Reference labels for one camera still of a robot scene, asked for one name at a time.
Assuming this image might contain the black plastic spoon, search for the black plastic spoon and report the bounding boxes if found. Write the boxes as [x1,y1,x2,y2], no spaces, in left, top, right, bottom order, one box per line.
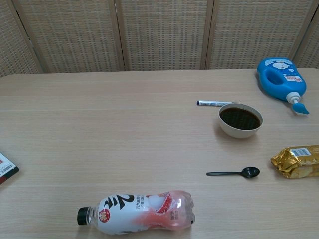
[206,166,260,179]

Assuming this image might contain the black-interior white cup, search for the black-interior white cup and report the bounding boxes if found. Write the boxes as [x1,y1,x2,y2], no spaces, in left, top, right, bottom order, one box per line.
[218,104,264,139]

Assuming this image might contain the white marker pen blue cap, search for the white marker pen blue cap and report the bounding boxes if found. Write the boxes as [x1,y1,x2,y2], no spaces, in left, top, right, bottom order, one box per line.
[196,100,242,107]

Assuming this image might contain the woven wooden folding screen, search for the woven wooden folding screen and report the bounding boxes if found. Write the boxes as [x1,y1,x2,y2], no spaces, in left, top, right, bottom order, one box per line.
[0,0,319,78]

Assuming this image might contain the clear drink bottle pink label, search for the clear drink bottle pink label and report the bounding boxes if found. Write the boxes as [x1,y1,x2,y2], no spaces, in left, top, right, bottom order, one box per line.
[77,189,196,236]

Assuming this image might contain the blue detergent pump bottle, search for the blue detergent pump bottle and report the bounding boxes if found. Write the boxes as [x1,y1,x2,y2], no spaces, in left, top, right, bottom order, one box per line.
[257,57,310,115]

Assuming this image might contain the gold foil snack package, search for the gold foil snack package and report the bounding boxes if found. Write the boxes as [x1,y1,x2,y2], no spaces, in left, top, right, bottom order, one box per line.
[270,145,319,179]

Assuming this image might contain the printed card box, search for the printed card box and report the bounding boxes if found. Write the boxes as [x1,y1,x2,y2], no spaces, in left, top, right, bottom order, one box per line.
[0,151,20,185]

